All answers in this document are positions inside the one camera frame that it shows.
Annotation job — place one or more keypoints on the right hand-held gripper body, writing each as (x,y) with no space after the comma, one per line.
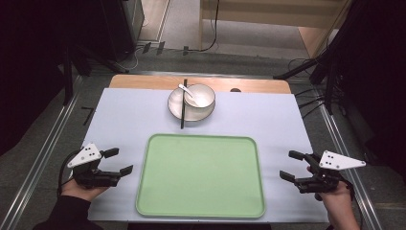
(338,161)

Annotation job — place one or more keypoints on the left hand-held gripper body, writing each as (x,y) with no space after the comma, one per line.
(84,156)

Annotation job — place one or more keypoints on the person's right hand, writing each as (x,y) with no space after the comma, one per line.
(336,196)

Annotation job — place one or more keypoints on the person's left hand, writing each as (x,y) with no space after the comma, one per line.
(78,191)

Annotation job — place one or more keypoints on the pale lavender table mat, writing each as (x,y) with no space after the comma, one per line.
(127,111)

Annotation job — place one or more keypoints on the green tray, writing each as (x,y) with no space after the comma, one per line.
(201,175)

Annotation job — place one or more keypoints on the black tripod stand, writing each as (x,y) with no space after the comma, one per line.
(328,64)
(67,80)

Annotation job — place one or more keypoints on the white plate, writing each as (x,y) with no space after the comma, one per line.
(175,105)

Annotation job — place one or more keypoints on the black chopsticks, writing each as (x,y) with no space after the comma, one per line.
(183,111)

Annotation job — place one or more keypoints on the white spoon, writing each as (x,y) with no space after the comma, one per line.
(185,89)

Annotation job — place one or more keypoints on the white bowl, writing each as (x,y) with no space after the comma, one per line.
(206,94)

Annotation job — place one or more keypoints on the black cabinet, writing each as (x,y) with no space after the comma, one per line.
(111,25)

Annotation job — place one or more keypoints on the light wooden furniture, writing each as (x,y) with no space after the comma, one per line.
(271,9)

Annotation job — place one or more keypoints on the metal floor rail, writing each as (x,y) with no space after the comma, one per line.
(41,153)
(348,153)

